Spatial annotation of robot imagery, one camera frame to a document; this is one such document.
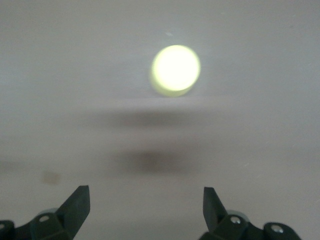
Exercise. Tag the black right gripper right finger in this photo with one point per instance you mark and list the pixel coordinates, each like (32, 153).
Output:
(215, 213)

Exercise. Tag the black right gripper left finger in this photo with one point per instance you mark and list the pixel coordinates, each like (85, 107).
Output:
(73, 212)

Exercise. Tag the yellow cup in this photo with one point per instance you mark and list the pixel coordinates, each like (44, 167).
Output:
(175, 67)

